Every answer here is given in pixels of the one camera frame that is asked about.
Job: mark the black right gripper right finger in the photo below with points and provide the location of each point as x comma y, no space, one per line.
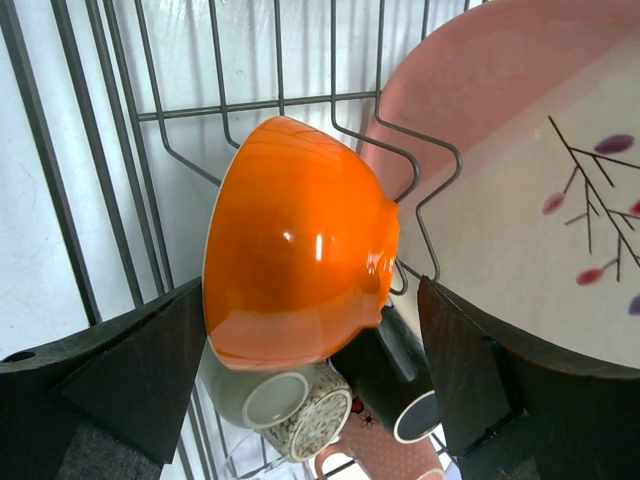
515,406

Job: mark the grey-green ceramic cup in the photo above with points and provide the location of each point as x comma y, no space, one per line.
254,400

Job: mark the pink ceramic mug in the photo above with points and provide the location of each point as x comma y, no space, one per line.
364,439

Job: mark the pink and cream plate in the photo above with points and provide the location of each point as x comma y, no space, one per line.
511,137

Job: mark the dark wire dish rack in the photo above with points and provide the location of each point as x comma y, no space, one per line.
116,116

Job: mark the dark brown mug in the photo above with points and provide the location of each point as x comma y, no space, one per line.
387,369

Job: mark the orange and white bowl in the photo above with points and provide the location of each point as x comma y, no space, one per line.
300,251

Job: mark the beige small bowl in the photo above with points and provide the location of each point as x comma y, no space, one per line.
318,421

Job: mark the clear glass cup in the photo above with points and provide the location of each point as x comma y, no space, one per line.
251,455

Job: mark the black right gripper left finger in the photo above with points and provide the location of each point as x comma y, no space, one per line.
107,402

